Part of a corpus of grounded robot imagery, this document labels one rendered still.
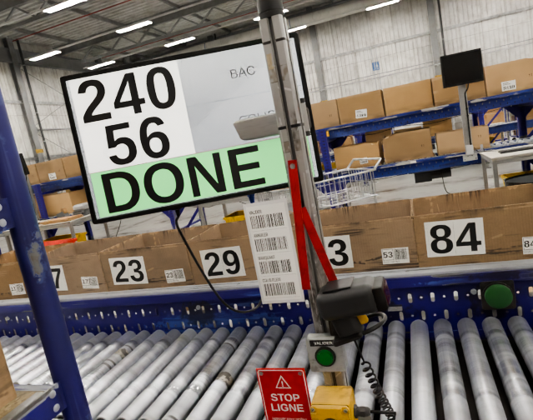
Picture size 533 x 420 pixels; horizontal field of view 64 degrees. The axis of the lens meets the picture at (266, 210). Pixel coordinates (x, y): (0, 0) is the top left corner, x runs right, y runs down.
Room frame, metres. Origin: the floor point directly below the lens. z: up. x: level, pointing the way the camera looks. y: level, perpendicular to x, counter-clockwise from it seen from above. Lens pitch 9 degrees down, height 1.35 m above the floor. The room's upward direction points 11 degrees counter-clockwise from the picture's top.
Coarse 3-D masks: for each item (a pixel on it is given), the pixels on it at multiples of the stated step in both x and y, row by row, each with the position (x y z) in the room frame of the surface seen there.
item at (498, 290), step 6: (492, 288) 1.13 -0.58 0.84; (498, 288) 1.12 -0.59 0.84; (504, 288) 1.12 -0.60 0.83; (486, 294) 1.13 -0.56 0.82; (492, 294) 1.13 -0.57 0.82; (498, 294) 1.12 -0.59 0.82; (504, 294) 1.12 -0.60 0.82; (510, 294) 1.11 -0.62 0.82; (486, 300) 1.13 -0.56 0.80; (492, 300) 1.13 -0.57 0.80; (498, 300) 1.12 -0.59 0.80; (504, 300) 1.12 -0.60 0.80; (510, 300) 1.11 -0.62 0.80; (492, 306) 1.13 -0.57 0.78; (498, 306) 1.12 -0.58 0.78; (504, 306) 1.12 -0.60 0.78
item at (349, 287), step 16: (320, 288) 0.74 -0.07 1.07; (336, 288) 0.69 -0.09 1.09; (352, 288) 0.68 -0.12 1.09; (368, 288) 0.67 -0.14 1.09; (384, 288) 0.67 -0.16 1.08; (320, 304) 0.69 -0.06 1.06; (336, 304) 0.68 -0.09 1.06; (352, 304) 0.67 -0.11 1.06; (368, 304) 0.66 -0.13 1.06; (384, 304) 0.66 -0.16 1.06; (336, 320) 0.70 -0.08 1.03; (352, 320) 0.69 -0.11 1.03; (368, 320) 0.70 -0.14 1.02; (336, 336) 0.72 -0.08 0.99; (352, 336) 0.69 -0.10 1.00
